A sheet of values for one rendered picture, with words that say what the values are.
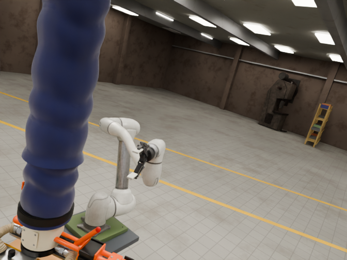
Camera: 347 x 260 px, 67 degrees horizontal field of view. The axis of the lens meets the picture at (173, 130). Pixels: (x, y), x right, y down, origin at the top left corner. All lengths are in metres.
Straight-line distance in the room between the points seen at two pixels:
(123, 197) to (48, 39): 1.39
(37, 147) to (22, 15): 12.37
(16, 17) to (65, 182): 12.30
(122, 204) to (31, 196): 1.02
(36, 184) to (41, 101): 0.33
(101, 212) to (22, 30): 11.85
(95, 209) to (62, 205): 0.81
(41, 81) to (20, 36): 12.35
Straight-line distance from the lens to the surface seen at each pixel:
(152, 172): 1.57
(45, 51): 1.04
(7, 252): 1.47
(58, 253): 1.41
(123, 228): 2.22
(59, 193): 1.18
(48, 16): 1.03
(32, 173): 1.16
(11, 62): 13.36
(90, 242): 1.32
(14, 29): 13.27
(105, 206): 2.02
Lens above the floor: 2.09
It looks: 14 degrees down
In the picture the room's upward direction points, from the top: 14 degrees clockwise
